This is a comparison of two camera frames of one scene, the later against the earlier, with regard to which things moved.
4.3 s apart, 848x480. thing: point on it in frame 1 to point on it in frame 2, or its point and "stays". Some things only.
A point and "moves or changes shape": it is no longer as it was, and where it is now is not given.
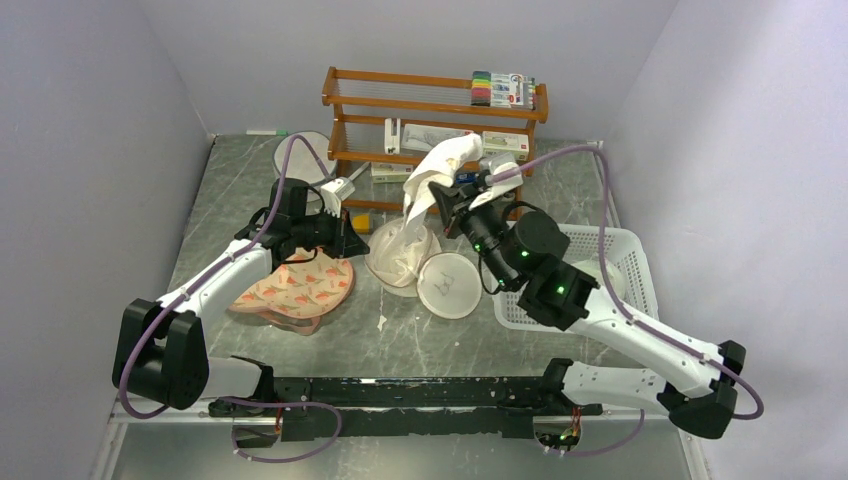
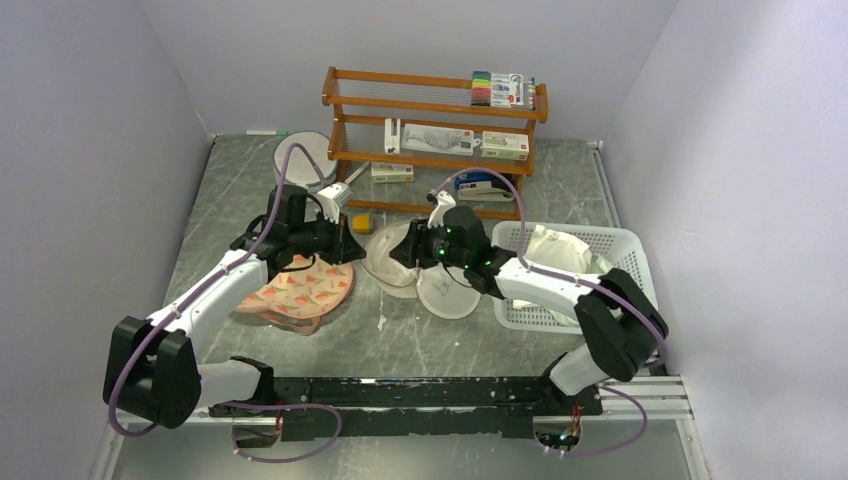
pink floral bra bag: (309, 284) stays
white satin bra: (410, 245) moves or changes shape
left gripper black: (353, 244) stays
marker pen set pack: (507, 90) stays
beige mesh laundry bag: (405, 260) stays
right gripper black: (462, 213) to (414, 246)
